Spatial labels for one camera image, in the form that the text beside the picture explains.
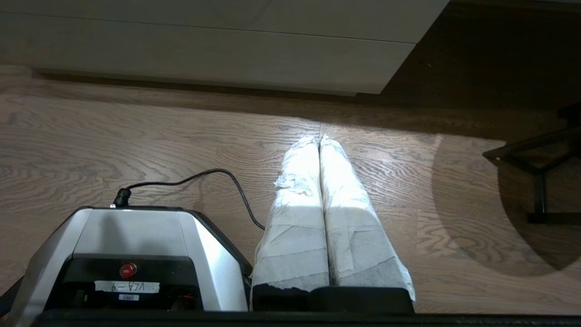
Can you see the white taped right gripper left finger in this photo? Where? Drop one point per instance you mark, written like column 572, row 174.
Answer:
column 297, row 236

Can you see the glossy grey cabinet drawer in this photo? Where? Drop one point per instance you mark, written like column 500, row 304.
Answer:
column 204, row 59

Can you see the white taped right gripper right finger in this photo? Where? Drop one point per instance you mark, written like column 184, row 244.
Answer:
column 354, row 236

